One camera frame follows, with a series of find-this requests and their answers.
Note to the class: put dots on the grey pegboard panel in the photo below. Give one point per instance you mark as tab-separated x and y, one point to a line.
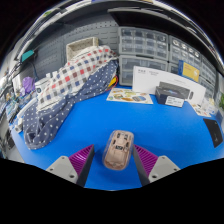
56	50

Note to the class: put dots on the yellow and blue box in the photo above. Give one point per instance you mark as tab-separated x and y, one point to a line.
189	71

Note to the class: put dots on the red blue checkered cloth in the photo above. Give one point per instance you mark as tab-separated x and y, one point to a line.
76	73

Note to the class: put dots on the purple crumpled bag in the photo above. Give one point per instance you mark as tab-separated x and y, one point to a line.
28	85

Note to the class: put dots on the teal plastic holder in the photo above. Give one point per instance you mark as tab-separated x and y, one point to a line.
28	55

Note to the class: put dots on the navy polka dot cloth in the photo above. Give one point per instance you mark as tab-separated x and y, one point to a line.
43	123

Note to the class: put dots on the white wicker basket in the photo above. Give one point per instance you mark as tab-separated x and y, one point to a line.
80	46

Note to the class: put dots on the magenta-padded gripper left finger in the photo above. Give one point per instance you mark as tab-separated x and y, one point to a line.
63	166

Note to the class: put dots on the small black box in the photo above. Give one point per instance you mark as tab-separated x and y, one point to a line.
166	93

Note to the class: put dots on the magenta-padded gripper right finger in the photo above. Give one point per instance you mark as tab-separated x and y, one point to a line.
163	166

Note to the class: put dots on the white keyboard packaging box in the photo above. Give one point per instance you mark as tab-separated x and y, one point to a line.
150	78

